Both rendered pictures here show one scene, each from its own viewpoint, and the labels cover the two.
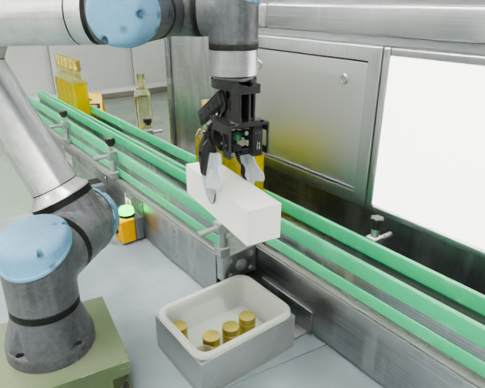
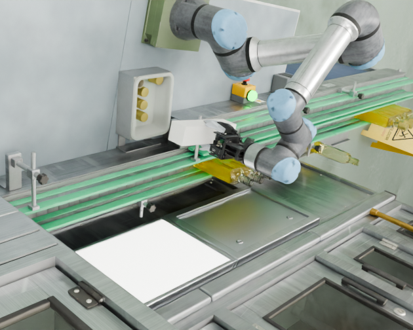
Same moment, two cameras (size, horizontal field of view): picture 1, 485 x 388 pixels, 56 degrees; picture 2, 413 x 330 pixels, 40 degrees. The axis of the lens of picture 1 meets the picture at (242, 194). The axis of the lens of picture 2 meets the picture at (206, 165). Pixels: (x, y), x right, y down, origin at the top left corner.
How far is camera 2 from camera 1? 1.06 m
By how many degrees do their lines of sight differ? 15
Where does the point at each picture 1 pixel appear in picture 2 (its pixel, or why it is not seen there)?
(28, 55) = not seen: outside the picture
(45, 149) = (278, 57)
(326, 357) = (100, 145)
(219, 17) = (273, 154)
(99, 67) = not seen: outside the picture
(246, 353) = (126, 103)
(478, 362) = (63, 190)
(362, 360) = (89, 158)
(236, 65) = (250, 153)
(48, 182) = (261, 51)
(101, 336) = (176, 40)
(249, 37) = (259, 165)
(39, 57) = not seen: outside the picture
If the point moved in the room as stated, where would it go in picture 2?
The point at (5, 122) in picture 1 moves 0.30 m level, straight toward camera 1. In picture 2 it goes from (297, 44) to (238, 34)
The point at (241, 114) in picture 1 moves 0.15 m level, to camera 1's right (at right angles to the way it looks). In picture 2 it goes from (231, 148) to (206, 192)
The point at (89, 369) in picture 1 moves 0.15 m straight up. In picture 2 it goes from (162, 27) to (195, 36)
